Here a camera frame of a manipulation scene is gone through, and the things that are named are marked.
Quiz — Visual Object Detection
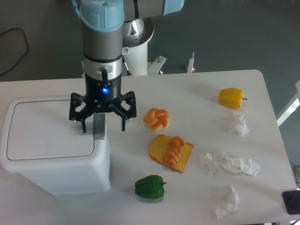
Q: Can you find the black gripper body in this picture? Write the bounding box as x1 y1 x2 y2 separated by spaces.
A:
80 75 122 114

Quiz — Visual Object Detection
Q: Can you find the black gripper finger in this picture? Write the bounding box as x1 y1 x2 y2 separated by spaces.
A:
109 91 137 131
69 92 98 133

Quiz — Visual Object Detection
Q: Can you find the white trash can lid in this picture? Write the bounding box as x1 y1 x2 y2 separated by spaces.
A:
0 98 94 161

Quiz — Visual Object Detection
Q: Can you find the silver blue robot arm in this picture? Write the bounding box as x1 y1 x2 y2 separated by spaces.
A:
69 0 184 132

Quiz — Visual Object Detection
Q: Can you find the white plastic trash can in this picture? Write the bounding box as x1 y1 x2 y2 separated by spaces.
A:
0 96 110 195

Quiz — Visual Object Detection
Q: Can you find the round knotted bread roll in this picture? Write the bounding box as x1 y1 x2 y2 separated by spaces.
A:
143 108 171 131

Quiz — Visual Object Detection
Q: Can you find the yellow toast slice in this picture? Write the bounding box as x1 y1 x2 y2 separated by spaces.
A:
149 135 194 173

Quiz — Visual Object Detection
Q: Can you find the braided orange bread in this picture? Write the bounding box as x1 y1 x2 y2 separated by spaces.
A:
162 136 186 167

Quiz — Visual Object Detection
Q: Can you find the green bell pepper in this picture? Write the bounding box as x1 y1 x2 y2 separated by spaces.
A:
135 175 166 199

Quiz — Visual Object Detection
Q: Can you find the small crumpled tissue middle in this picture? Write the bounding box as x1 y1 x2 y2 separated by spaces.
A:
199 152 217 173

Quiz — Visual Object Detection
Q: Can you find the yellow bell pepper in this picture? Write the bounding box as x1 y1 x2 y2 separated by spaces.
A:
218 88 247 109

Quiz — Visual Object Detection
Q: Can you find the crumpled tissue upper right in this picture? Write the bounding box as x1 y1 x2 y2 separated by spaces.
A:
228 114 249 138

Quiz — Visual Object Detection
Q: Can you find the large crumpled tissue middle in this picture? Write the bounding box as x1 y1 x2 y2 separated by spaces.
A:
218 151 260 177

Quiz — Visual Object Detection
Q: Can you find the crumpled tissue lower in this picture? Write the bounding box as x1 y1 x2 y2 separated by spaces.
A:
214 186 240 219

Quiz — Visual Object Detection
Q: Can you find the black device at edge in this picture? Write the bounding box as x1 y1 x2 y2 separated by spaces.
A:
282 190 300 215

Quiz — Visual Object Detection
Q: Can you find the robot base cable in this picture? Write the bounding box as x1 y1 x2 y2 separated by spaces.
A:
121 55 133 77

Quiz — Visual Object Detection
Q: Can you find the black cable on floor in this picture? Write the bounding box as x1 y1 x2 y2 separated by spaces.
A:
0 27 30 77

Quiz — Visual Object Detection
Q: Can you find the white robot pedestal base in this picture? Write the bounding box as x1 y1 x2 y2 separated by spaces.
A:
81 18 196 78

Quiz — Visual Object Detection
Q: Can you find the white frame at right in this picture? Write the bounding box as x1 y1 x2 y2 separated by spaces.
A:
276 81 300 126

